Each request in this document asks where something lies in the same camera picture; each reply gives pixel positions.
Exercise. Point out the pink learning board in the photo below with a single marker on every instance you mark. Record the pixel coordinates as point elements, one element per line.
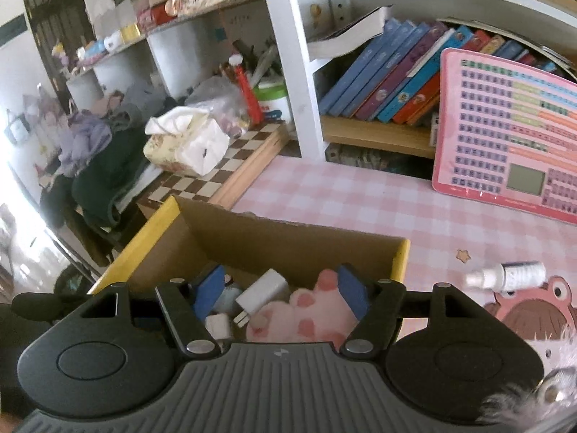
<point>487,112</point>

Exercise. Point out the wooden chessboard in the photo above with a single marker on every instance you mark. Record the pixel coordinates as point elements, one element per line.
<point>225,176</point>

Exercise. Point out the pale blue small container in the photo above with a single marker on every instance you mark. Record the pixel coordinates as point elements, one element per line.
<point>229,300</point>

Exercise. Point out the red box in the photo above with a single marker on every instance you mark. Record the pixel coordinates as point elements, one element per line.
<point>153,14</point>

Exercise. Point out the red white-capped bottle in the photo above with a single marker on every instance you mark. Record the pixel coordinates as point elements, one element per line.
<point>250,94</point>

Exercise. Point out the small white block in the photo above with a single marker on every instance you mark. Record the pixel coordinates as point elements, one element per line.
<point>217,325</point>

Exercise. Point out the row of colourful books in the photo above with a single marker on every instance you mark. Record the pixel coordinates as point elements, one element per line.
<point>396,76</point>

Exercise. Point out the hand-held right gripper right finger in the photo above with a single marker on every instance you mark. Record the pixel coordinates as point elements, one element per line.
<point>354,295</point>

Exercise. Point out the pink checked desk mat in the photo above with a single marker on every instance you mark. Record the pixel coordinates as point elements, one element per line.
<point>360,203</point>

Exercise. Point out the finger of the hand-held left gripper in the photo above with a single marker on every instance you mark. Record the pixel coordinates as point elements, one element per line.
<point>31,306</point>

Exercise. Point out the green and white container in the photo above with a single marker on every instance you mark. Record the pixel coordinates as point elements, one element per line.
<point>275,103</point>

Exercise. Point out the white bookshelf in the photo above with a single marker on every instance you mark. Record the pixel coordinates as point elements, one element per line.
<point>293,76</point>

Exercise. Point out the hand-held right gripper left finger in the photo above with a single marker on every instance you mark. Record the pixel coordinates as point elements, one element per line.
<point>209,291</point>

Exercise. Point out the wooden shelf board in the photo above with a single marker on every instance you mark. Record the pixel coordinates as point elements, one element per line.
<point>374,135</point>

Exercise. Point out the purple cloth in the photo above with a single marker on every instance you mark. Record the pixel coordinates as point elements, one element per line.
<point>85,135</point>

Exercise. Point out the thick white book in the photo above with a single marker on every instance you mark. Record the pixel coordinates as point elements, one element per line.
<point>351,36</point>

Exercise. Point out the dark green garment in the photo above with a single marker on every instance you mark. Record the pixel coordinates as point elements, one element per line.
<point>103,180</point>

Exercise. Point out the white plastic bag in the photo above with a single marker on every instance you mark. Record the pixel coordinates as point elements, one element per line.
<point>189,144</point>

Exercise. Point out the white charger plug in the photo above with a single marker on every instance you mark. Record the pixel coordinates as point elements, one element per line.
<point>263,293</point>

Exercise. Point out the clear plastic bag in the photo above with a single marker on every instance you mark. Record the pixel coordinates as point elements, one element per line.
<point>216,94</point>

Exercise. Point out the grey furry toy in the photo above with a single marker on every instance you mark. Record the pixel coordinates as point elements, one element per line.
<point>518,403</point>

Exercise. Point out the cardboard box with yellow rim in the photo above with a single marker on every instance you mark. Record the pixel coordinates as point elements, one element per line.
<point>270,243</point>

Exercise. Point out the pink and white plush toy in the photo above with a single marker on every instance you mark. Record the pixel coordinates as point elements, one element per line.
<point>288,320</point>

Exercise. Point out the grey cloth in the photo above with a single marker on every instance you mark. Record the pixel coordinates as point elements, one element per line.
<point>128,115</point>

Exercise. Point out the white spray bottle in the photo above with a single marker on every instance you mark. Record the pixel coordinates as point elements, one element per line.
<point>518,276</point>

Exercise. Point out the white curved shelf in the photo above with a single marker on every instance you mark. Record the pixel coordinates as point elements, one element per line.
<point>180,36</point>

